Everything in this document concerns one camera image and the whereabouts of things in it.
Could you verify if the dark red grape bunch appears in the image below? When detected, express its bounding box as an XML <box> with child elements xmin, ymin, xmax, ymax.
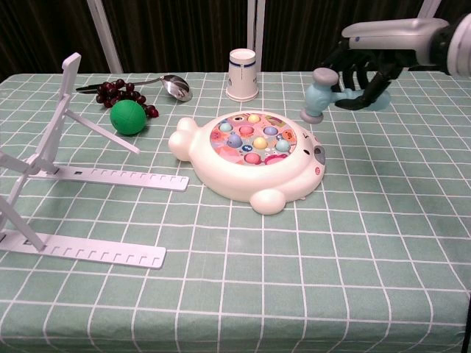
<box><xmin>95</xmin><ymin>79</ymin><xmax>160</xmax><ymax>118</ymax></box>

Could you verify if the light blue toy hammer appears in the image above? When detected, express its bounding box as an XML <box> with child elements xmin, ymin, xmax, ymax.
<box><xmin>300</xmin><ymin>68</ymin><xmax>392</xmax><ymax>124</ymax></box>

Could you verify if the metal spoon black handle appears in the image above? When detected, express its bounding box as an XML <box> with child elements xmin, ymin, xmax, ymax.
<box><xmin>76</xmin><ymin>74</ymin><xmax>194</xmax><ymax>102</ymax></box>

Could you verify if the silver aluminium frame post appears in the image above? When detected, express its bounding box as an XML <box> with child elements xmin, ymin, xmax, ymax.
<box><xmin>86</xmin><ymin>0</ymin><xmax>124</xmax><ymax>74</ymax></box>
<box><xmin>417</xmin><ymin>0</ymin><xmax>443</xmax><ymax>19</ymax></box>
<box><xmin>247</xmin><ymin>0</ymin><xmax>266</xmax><ymax>73</ymax></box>

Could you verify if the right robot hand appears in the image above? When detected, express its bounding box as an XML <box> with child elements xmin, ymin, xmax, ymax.
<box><xmin>323</xmin><ymin>17</ymin><xmax>452</xmax><ymax>111</ymax></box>

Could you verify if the dark pleated curtain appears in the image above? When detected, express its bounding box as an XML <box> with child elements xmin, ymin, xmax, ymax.
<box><xmin>0</xmin><ymin>0</ymin><xmax>471</xmax><ymax>84</ymax></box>

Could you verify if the green ball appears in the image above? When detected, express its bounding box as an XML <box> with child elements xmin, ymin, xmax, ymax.
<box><xmin>110</xmin><ymin>99</ymin><xmax>147</xmax><ymax>136</ymax></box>

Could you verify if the green checkered tablecloth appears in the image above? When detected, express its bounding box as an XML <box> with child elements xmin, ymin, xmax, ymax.
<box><xmin>0</xmin><ymin>70</ymin><xmax>471</xmax><ymax>353</ymax></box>

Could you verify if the white whack-a-mole toy game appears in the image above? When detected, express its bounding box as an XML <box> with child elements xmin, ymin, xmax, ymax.
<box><xmin>168</xmin><ymin>110</ymin><xmax>327</xmax><ymax>215</ymax></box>

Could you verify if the white paper cup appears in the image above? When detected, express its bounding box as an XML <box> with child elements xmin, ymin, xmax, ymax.
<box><xmin>225</xmin><ymin>48</ymin><xmax>259</xmax><ymax>103</ymax></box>

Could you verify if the white folding laptop stand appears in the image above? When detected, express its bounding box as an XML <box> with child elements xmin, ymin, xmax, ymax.
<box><xmin>0</xmin><ymin>51</ymin><xmax>190</xmax><ymax>270</ymax></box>

